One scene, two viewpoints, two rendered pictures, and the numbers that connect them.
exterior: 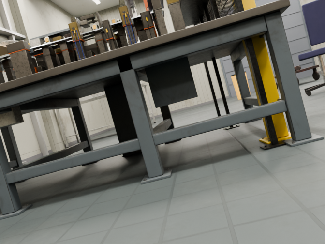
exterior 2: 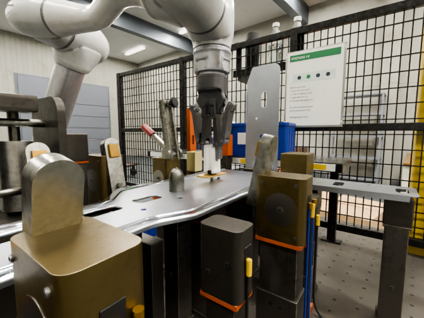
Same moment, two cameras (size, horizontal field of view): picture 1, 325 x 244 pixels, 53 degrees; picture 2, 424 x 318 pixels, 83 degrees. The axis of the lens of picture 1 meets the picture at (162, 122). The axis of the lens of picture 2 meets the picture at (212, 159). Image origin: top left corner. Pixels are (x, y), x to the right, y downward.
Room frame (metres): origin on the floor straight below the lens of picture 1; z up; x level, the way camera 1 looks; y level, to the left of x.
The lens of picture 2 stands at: (2.05, 0.48, 1.12)
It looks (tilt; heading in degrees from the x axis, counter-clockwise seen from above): 6 degrees down; 304
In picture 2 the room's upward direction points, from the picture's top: straight up
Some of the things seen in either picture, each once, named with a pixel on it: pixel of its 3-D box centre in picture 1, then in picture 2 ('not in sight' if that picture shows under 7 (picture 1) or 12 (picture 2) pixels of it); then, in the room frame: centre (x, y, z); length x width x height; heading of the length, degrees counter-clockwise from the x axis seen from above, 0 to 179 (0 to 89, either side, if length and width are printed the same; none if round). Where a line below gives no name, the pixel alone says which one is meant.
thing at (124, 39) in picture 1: (125, 46); (177, 260); (2.39, 0.11, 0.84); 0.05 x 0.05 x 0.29; 88
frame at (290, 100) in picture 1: (103, 126); not in sight; (2.51, 0.45, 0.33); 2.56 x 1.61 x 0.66; 84
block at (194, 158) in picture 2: not in sight; (194, 208); (2.51, -0.10, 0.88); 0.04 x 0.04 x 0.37; 88
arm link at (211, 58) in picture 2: not in sight; (212, 64); (2.39, -0.01, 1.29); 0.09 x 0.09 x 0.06
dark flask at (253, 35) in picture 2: not in sight; (252, 53); (2.58, -0.67, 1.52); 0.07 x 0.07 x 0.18
